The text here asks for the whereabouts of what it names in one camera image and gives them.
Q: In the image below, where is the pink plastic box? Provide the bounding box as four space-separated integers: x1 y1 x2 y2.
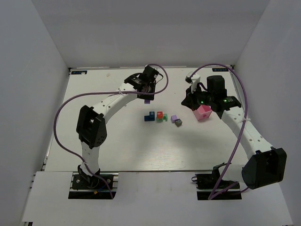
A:
193 105 212 121

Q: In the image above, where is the red cube block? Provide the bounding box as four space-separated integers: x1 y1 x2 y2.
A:
157 111 164 120

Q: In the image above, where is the green hospital arch block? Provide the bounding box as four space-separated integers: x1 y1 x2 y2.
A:
157 114 168 122

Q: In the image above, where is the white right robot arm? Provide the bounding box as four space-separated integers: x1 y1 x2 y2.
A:
181 74 287 190

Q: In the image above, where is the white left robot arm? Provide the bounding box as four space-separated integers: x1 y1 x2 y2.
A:
76 66 159 184

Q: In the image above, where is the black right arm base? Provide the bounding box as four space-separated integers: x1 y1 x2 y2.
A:
191 173 243 201

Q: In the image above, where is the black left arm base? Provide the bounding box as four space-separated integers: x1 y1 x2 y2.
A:
68 173 119 200

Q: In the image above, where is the purple printed cube block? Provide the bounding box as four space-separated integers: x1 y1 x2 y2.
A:
171 115 178 123

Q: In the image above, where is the grey house block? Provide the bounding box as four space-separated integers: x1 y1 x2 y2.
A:
174 119 182 127

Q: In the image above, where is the right corner label sticker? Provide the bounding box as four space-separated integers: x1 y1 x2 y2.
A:
212 68 229 72

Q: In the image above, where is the corner label sticker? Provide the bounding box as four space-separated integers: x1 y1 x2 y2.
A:
71 71 87 75
212 68 229 72

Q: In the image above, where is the left corner label sticker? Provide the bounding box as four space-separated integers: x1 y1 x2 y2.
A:
71 71 87 75

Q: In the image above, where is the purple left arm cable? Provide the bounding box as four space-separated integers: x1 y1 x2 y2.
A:
54 64 169 198

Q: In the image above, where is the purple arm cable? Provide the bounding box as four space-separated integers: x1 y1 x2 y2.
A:
185 63 250 200
54 64 169 198

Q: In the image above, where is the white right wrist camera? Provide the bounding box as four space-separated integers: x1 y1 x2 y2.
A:
185 72 200 93

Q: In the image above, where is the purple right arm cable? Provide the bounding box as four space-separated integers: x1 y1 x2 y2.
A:
185 63 250 200

